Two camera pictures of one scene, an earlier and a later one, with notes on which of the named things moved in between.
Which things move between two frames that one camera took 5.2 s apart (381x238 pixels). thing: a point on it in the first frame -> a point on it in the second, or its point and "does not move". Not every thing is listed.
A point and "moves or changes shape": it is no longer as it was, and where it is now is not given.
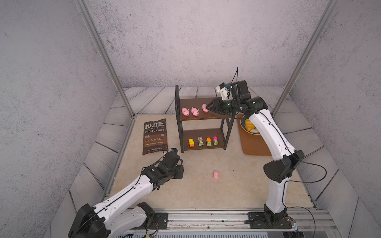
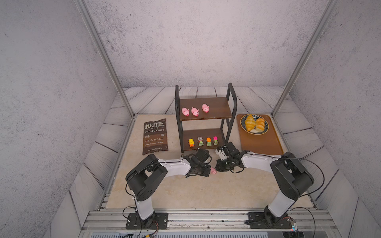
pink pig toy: (185, 111) does not move
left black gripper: (180, 169) -> (207, 172)
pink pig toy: (195, 111) does not move
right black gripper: (217, 106) -> (219, 168)
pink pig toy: (216, 174) moves or changes shape
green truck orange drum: (209, 141) does not move
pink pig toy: (204, 108) does not move
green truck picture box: (200, 141) does not move
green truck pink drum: (215, 140) does not move
